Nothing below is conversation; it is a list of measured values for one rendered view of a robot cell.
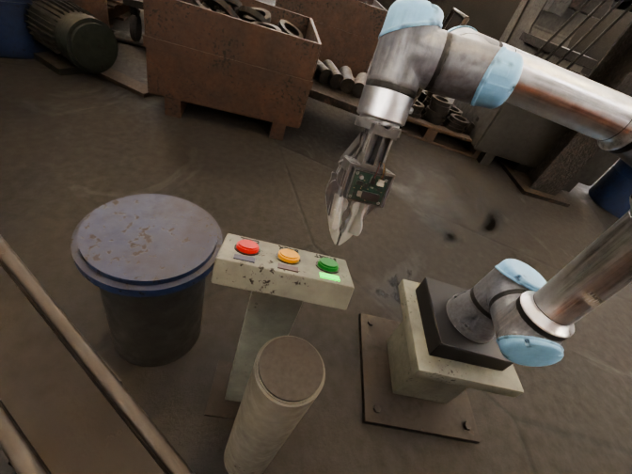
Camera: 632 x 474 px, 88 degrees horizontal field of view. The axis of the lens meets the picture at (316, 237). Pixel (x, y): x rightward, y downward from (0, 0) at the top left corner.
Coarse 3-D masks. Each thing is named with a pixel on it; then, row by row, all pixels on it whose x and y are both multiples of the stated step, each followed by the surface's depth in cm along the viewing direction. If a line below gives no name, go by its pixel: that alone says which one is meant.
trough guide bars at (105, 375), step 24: (0, 240) 30; (0, 264) 31; (24, 264) 30; (24, 288) 29; (48, 312) 28; (72, 336) 27; (96, 360) 27; (96, 384) 28; (120, 384) 27; (0, 408) 23; (120, 408) 26; (0, 432) 22; (144, 432) 25; (24, 456) 22; (168, 456) 25
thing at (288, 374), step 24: (288, 336) 58; (264, 360) 53; (288, 360) 54; (312, 360) 55; (264, 384) 50; (288, 384) 51; (312, 384) 52; (240, 408) 64; (264, 408) 52; (288, 408) 50; (240, 432) 65; (264, 432) 58; (288, 432) 60; (240, 456) 71; (264, 456) 68
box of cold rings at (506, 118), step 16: (464, 112) 319; (480, 112) 290; (496, 112) 266; (512, 112) 263; (528, 112) 261; (480, 128) 284; (496, 128) 272; (512, 128) 271; (528, 128) 270; (544, 128) 269; (560, 128) 268; (480, 144) 282; (496, 144) 281; (512, 144) 280; (528, 144) 279; (544, 144) 278; (480, 160) 295; (512, 160) 291; (528, 160) 289; (592, 160) 285; (608, 160) 284; (576, 176) 296; (592, 176) 295
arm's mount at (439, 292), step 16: (432, 288) 100; (448, 288) 103; (432, 304) 95; (432, 320) 93; (448, 320) 93; (432, 336) 91; (448, 336) 88; (464, 336) 90; (496, 336) 95; (432, 352) 89; (448, 352) 88; (464, 352) 88; (480, 352) 88; (496, 352) 90; (496, 368) 92
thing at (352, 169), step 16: (368, 128) 47; (384, 128) 45; (368, 144) 46; (384, 144) 48; (352, 160) 49; (368, 160) 49; (384, 160) 48; (352, 176) 47; (368, 176) 47; (384, 176) 47; (352, 192) 48; (368, 192) 48; (384, 192) 49
